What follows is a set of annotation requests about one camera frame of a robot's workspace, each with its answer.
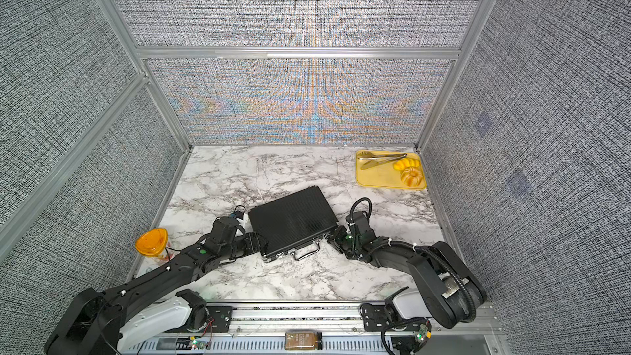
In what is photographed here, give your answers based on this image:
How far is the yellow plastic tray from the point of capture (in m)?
1.07

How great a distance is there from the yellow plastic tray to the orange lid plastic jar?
0.77 m

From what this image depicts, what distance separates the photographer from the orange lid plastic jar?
79cm

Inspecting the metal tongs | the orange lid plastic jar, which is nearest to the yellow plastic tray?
the metal tongs
